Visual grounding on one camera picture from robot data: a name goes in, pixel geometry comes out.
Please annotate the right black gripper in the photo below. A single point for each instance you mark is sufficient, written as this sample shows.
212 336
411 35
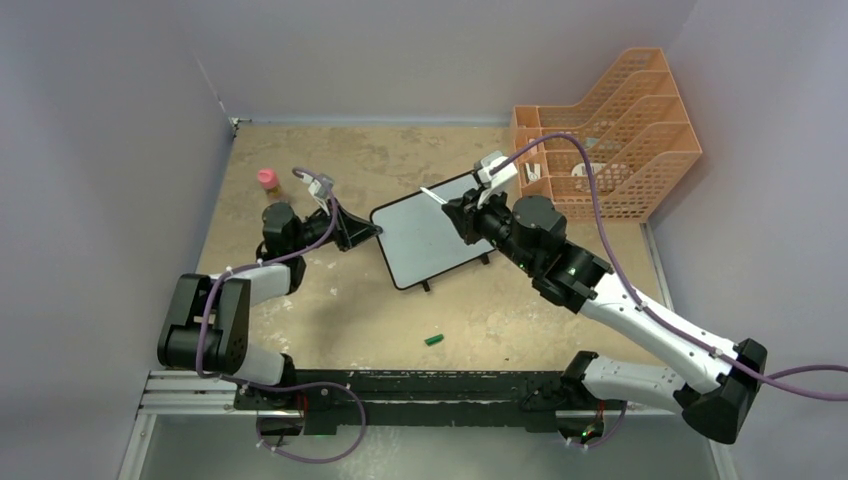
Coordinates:
466 213

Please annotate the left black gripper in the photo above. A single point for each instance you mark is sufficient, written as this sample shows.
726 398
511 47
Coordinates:
350 230

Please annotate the white marker with green cap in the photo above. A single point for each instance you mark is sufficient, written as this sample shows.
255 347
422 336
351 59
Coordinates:
439 200

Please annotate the white whiteboard with black frame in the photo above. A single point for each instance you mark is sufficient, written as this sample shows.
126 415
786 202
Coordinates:
418 242

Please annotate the green marker cap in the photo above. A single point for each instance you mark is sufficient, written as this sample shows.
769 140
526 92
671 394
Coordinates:
433 340

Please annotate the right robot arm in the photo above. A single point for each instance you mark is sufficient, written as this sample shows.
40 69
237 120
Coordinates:
707 379

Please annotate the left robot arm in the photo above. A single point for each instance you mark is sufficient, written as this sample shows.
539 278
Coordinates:
206 327

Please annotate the white stapler in organizer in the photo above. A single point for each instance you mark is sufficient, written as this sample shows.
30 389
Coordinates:
532 172

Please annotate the pink capped spice bottle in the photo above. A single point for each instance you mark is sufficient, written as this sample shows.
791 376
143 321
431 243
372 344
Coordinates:
269 181

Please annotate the orange plastic file organizer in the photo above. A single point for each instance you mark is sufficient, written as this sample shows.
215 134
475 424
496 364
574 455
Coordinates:
633 115

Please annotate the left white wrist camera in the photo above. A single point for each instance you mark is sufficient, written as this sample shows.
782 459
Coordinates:
319 188

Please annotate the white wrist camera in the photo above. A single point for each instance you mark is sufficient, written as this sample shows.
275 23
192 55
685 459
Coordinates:
493 174
319 188

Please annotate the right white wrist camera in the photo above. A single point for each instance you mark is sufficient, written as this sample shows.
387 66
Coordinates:
493 174

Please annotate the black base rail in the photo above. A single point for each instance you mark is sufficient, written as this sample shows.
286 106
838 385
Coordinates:
535 401

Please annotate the aluminium frame rail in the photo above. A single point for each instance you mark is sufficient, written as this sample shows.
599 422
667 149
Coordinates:
188 428

